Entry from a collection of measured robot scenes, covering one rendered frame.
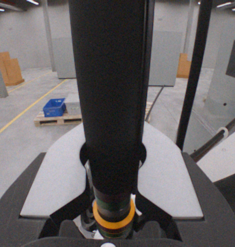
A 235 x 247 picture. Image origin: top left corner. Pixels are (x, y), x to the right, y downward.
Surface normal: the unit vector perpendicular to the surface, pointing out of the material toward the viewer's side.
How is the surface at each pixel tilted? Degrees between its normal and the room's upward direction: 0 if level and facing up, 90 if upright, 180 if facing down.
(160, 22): 90
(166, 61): 90
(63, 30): 90
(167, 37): 90
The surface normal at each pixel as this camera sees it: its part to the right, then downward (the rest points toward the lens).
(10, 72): 0.04, 0.51
